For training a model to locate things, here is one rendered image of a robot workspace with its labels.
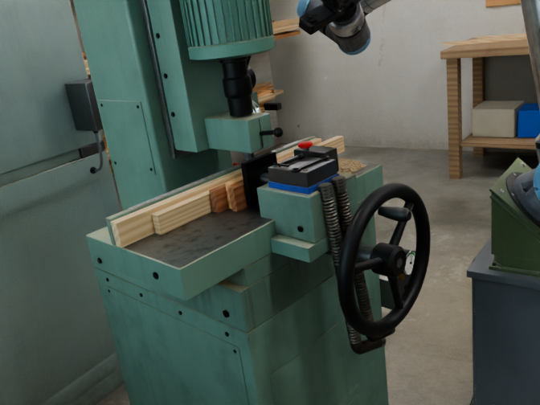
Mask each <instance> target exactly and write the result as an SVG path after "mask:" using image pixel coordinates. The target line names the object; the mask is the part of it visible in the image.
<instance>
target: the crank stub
mask: <svg viewBox="0 0 540 405"><path fill-rule="evenodd" d="M378 215H381V216H383V217H386V218H388V219H393V220H395V221H399V222H407V221H408V220H410V219H411V212H410V211H409V210H408V209H407V208H404V207H382V206H381V207H380V208H379V209H378Z"/></svg>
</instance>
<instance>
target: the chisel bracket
mask: <svg viewBox="0 0 540 405"><path fill-rule="evenodd" d="M204 121H205V126H206V131H207V139H208V144H209V148H210V149H222V150H229V151H236V152H243V155H251V154H252V153H254V152H256V151H259V150H261V149H264V148H267V147H269V146H271V145H273V144H274V143H273V137H272V135H265V136H260V131H264V130H272V126H271V119H270V114H269V113H261V112H253V113H251V114H248V115H244V116H237V117H232V116H230V113H229V111H226V112H221V113H218V114H215V115H213V116H209V117H205V118H204Z"/></svg>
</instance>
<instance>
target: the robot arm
mask: <svg viewBox="0 0 540 405"><path fill-rule="evenodd" d="M389 1H391V0H299V2H298V3H297V15H298V16H299V17H300V19H299V27H300V28H301V29H302V30H304V31H305V32H307V33H308V34H310V35H312V34H314V33H315V32H317V31H320V32H321V33H322V34H323V35H325V36H327V37H328V38H329V39H331V40H333V41H334V42H335V43H336V44H337V45H338V47H339V49H340V50H341V51H342V52H344V53H345V54H347V55H357V54H359V53H361V52H363V51H365V50H366V48H367V47H368V46H369V44H370V28H369V27H368V25H367V22H366V18H365V17H366V16H367V15H368V14H369V13H371V12H372V11H373V10H375V9H377V8H379V7H380V6H382V5H384V4H386V3H388V2H389ZM520 1H521V5H522V14H523V18H524V23H525V29H526V37H527V42H528V47H529V52H530V60H531V65H532V70H533V74H534V83H535V87H536V93H537V98H538V106H539V111H540V0H520ZM535 145H536V150H537V155H538V163H539V164H538V166H537V168H535V169H532V170H530V171H527V172H525V173H524V174H521V175H519V176H518V177H517V178H516V179H515V180H514V181H513V190H514V193H515V194H516V196H517V198H518V200H519V201H520V203H521V204H522V205H523V206H524V208H526V210H527V211H528V212H529V213H530V214H531V215H532V216H533V217H535V218H536V220H538V221H539V222H540V134H539V135H538V136H537V137H536V139H535Z"/></svg>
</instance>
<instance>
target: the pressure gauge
mask: <svg viewBox="0 0 540 405"><path fill-rule="evenodd" d="M403 250H404V251H405V253H406V257H407V262H406V266H405V269H404V270H403V272H402V273H401V274H400V275H399V279H400V280H404V279H405V275H407V276H410V275H411V271H412V268H413V264H414V260H415V251H414V250H409V249H405V248H404V249H403ZM410 262H412V264H410Z"/></svg>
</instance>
